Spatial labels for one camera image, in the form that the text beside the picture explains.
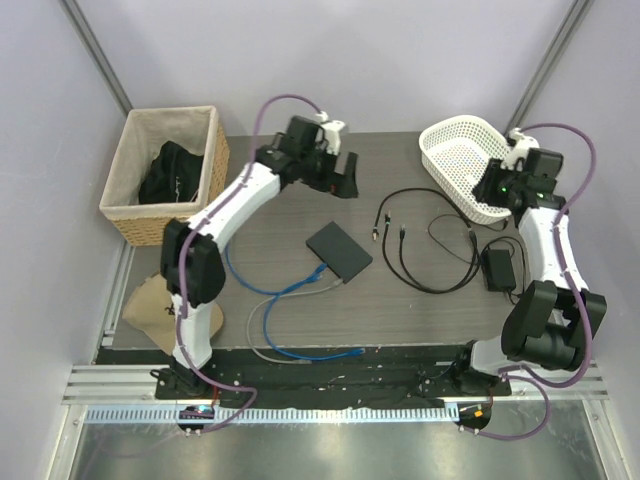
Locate grey ethernet cable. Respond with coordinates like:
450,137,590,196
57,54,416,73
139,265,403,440
245,278,346,365

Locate black braided teal-collar cable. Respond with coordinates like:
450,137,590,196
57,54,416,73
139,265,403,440
370,187,481,295

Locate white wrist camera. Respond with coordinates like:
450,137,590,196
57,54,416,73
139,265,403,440
500,128,539,172
315,111,348,156

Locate black power adapter brick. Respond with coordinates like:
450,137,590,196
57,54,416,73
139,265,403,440
481,249,516,293

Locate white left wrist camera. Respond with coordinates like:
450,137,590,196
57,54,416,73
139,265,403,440
315,111,348,156

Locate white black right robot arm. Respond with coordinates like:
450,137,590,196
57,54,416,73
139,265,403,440
451,147,607,395

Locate blue ethernet cable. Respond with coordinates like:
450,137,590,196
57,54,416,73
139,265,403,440
222,247,329,296
262,274,364,361

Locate white perforated plastic basket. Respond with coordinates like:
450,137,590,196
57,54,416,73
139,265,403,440
418,115,511,225

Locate wicker basket with liner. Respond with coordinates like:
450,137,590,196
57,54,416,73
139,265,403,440
99,106,230,247

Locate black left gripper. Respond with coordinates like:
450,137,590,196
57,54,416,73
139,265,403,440
299,144,357,199

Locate dark grey network switch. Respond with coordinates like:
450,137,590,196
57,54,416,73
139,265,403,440
306,221,373,284

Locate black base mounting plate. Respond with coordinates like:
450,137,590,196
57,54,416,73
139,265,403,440
152,359,512,401

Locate aluminium rail frame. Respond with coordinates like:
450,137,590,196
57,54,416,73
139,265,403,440
62,359,612,406

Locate thin black power cable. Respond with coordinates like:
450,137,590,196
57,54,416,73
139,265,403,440
427,213,526,306

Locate black ethernet cable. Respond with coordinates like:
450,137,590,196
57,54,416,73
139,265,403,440
398,224,476,294

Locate black cloth in basket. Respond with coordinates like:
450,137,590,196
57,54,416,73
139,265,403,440
138,141,204,205

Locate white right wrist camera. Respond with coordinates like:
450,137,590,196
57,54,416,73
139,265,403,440
500,128,539,172

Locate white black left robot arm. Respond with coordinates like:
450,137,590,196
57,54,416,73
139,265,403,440
157,112,358,399

